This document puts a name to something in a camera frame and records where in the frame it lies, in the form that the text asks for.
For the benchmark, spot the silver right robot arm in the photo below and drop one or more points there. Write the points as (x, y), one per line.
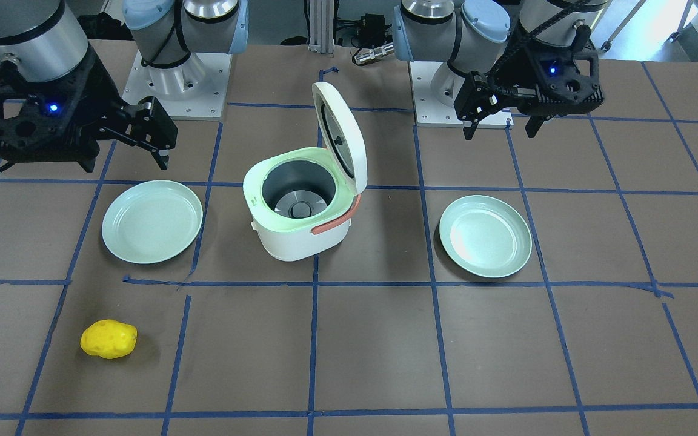
(47, 40)

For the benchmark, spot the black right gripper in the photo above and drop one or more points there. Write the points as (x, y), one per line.
(96, 91)

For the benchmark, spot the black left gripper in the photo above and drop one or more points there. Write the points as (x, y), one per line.
(517, 74)

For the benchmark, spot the green plate near right arm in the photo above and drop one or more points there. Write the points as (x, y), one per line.
(152, 222)

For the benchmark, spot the aluminium frame post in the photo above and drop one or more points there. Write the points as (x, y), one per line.
(321, 18)

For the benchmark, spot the green plate near left arm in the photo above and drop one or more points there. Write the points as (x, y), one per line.
(485, 236)

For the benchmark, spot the yellow toy potato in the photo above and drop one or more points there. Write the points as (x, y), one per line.
(109, 339)

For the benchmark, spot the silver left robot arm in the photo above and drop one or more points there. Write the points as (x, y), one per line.
(474, 35)

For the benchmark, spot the white rice cooker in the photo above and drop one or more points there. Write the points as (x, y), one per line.
(302, 202)

